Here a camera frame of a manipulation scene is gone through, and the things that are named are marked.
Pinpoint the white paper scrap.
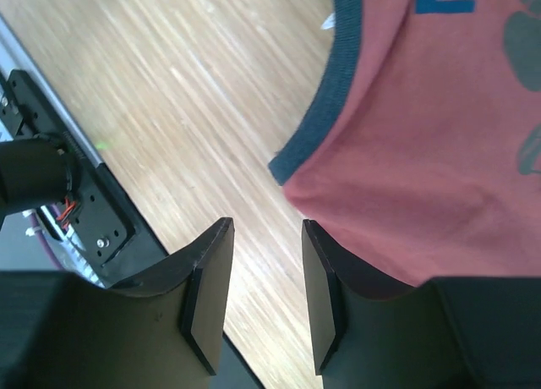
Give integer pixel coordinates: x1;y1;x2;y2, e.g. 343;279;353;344
320;13;336;30

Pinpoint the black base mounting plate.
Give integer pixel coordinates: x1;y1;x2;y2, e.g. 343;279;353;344
1;69;261;388

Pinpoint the red graphic tank top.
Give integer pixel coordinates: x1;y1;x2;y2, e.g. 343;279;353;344
269;0;540;286

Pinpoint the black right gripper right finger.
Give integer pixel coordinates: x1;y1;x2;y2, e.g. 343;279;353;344
302;220;540;388

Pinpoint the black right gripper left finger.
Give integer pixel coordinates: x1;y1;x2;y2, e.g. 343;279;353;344
1;218;234;388

